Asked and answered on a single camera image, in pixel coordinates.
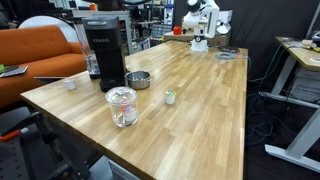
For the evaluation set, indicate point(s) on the white round chair back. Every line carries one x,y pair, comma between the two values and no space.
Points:
43,20

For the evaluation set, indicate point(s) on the cardboard box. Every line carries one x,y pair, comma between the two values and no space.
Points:
220,40

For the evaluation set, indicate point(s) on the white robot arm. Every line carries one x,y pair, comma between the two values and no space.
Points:
201,17

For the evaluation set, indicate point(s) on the black Keurig coffee machine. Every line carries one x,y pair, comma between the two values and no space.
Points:
104,38

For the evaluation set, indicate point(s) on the clear water reservoir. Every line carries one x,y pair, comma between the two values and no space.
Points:
89,55

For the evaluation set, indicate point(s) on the white pod with colourful top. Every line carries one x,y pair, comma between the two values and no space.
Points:
170,96

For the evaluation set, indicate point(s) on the clear glass jar with lid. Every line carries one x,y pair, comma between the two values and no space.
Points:
123,105

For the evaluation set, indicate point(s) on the black metal stand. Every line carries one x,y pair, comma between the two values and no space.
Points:
26,154

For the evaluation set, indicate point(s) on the small white cup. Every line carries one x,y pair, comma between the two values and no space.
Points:
69,83

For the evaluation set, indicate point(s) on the red box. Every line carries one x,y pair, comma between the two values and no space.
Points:
177,30

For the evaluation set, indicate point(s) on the small steel pot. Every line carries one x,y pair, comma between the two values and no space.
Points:
138,79

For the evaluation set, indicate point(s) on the dark tablet on sofa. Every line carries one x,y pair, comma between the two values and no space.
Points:
17,71

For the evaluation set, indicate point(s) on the orange sofa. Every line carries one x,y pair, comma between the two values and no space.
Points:
44,50

